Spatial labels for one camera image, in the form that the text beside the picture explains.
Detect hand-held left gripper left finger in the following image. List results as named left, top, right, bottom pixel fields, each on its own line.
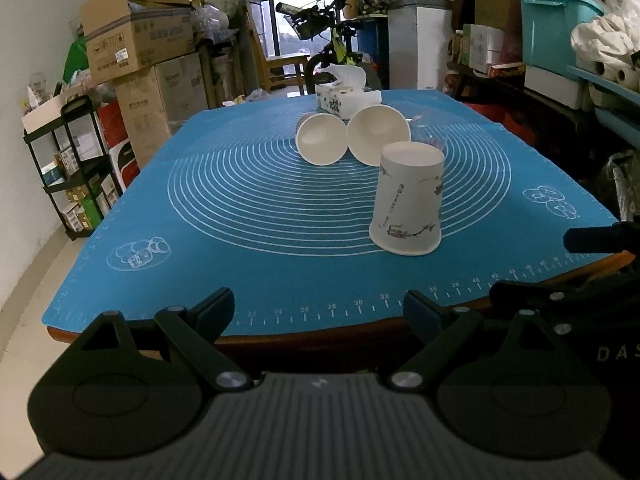
left=70, top=287, right=253, bottom=393

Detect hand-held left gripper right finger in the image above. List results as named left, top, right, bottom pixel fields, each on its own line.
left=387, top=289, right=571, bottom=393

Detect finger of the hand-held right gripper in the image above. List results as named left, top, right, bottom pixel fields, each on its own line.
left=563, top=221, right=640, bottom=257
left=488, top=280, right=606, bottom=338

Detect white paper cup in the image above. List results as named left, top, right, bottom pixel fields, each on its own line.
left=346, top=104, right=412, bottom=167
left=296, top=112, right=349, bottom=166
left=369, top=142, right=446, bottom=256

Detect clear plastic cup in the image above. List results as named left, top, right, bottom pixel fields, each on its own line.
left=410, top=114, right=448, bottom=153

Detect blue silicone baking mat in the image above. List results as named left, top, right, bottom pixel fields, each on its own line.
left=42, top=89, right=621, bottom=334

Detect light blue shelf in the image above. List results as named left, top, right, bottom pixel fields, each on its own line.
left=566, top=64, right=640, bottom=133

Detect white flat box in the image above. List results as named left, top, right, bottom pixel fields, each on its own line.
left=523, top=64, right=587, bottom=110

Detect white paper rolls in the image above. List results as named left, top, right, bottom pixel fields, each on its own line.
left=585, top=52, right=640, bottom=95

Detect red and white box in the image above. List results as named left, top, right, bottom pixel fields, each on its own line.
left=97, top=101, right=142, bottom=192

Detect large cardboard box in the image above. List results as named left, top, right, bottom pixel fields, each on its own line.
left=114, top=67, right=173, bottom=170
left=154, top=52, right=209, bottom=136

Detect black shelf rack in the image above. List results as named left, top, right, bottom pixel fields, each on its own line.
left=22, top=95, right=124, bottom=241

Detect white plastic bags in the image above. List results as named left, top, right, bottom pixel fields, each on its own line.
left=570, top=11, right=640, bottom=62

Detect teal plastic storage bin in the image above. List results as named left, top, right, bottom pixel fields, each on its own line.
left=516, top=0, right=607, bottom=69

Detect stacked small boxes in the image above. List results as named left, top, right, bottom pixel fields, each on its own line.
left=452, top=23, right=506, bottom=74

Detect white tissue box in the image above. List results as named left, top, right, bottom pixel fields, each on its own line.
left=315, top=65, right=382, bottom=119

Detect wooden chair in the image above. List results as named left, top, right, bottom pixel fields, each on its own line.
left=247, top=4, right=312, bottom=97

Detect white cabinet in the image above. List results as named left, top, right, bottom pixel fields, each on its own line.
left=387, top=0, right=454, bottom=92

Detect green bag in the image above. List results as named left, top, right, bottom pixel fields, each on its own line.
left=62, top=36, right=92, bottom=84

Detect open cardboard box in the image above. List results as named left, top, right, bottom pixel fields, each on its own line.
left=80, top=0, right=197, bottom=84

